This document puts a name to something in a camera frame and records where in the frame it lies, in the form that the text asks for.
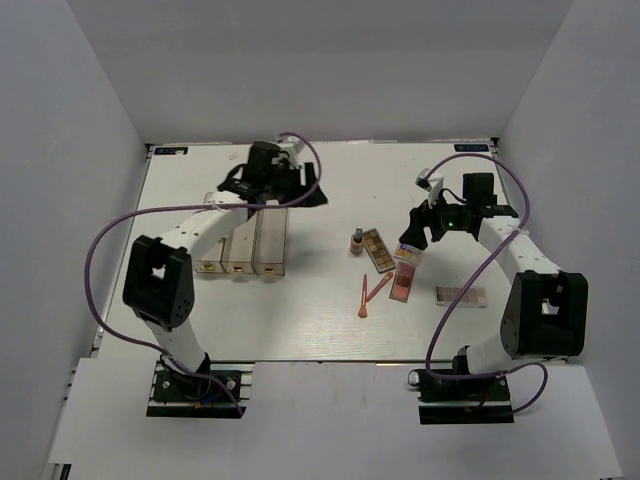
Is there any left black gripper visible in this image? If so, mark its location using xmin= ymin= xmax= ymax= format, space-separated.
xmin=263 ymin=161 xmax=327 ymax=207

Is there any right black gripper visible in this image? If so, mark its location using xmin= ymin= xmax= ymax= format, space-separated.
xmin=399 ymin=186 xmax=470 ymax=250

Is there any colorful eyeshadow palette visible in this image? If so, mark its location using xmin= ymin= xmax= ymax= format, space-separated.
xmin=393 ymin=243 xmax=423 ymax=267

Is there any pink blush palette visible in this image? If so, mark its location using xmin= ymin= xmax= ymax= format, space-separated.
xmin=389 ymin=262 xmax=416 ymax=303

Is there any brown eyeshadow palette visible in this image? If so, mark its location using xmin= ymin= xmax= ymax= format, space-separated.
xmin=363 ymin=228 xmax=396 ymax=274

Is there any long nude eyeshadow palette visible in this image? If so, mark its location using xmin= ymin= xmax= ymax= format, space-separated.
xmin=434 ymin=285 xmax=488 ymax=308

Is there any orange makeup brush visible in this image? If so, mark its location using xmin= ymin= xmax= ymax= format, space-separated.
xmin=357 ymin=274 xmax=368 ymax=318

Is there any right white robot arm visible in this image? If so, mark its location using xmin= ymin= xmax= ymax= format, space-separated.
xmin=400 ymin=169 xmax=588 ymax=399

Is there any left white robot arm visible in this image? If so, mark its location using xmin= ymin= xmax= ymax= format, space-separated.
xmin=123 ymin=132 xmax=328 ymax=399

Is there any middle clear organizer bin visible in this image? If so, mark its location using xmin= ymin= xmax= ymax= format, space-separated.
xmin=221 ymin=217 xmax=257 ymax=275

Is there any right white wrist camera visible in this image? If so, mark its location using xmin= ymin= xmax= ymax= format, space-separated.
xmin=416 ymin=168 xmax=444 ymax=207

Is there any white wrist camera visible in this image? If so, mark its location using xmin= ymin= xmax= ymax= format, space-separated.
xmin=272 ymin=134 xmax=305 ymax=170
xmin=416 ymin=168 xmax=444 ymax=207

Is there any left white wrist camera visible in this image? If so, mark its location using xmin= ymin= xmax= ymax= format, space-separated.
xmin=272 ymin=134 xmax=305 ymax=170

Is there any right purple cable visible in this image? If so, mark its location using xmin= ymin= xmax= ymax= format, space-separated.
xmin=426 ymin=152 xmax=550 ymax=414

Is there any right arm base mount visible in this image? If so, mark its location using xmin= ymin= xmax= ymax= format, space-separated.
xmin=407 ymin=369 xmax=514 ymax=426

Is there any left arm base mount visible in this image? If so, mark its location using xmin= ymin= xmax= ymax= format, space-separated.
xmin=146 ymin=360 xmax=254 ymax=419

